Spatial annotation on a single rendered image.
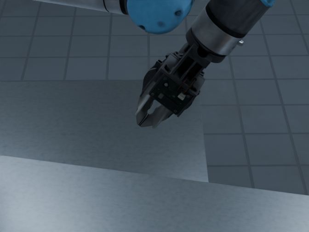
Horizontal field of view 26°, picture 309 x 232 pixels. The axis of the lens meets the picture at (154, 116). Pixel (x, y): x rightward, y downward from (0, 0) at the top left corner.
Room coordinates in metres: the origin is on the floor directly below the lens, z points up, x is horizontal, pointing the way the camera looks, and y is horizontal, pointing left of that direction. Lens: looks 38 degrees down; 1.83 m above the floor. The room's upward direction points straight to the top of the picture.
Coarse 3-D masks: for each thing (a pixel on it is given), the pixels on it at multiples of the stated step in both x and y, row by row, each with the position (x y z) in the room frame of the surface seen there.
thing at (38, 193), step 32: (0, 160) 1.10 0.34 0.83; (32, 160) 1.10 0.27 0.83; (0, 192) 1.00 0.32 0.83; (32, 192) 1.00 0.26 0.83; (64, 192) 1.00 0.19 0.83; (96, 192) 1.00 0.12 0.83; (128, 192) 1.00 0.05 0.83; (160, 192) 1.00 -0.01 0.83; (192, 192) 1.00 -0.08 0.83; (224, 192) 1.00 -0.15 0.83; (256, 192) 1.00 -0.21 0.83; (0, 224) 0.91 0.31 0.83; (32, 224) 0.91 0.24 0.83; (64, 224) 0.91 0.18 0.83; (96, 224) 0.91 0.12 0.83; (128, 224) 0.91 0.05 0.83; (160, 224) 0.91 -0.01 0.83; (192, 224) 0.91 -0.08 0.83; (224, 224) 0.91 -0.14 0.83; (256, 224) 0.91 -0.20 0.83; (288, 224) 0.91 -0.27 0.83
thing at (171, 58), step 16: (192, 48) 0.84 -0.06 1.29; (160, 64) 0.91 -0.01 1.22; (176, 64) 0.88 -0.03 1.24; (192, 64) 0.84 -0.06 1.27; (208, 64) 0.83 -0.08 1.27; (160, 80) 0.85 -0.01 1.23; (176, 80) 0.84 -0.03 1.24; (192, 80) 0.85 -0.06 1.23; (160, 96) 0.84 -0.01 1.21; (176, 96) 0.84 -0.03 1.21; (192, 96) 0.83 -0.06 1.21; (176, 112) 0.83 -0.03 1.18
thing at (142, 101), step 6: (150, 84) 0.91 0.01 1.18; (144, 96) 0.90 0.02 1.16; (150, 96) 0.88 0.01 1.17; (138, 102) 0.91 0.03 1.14; (144, 102) 0.88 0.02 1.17; (150, 102) 0.90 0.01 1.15; (138, 108) 0.89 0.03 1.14; (144, 108) 0.90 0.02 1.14; (138, 114) 0.90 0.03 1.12; (144, 114) 0.90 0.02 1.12; (138, 120) 0.90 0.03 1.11
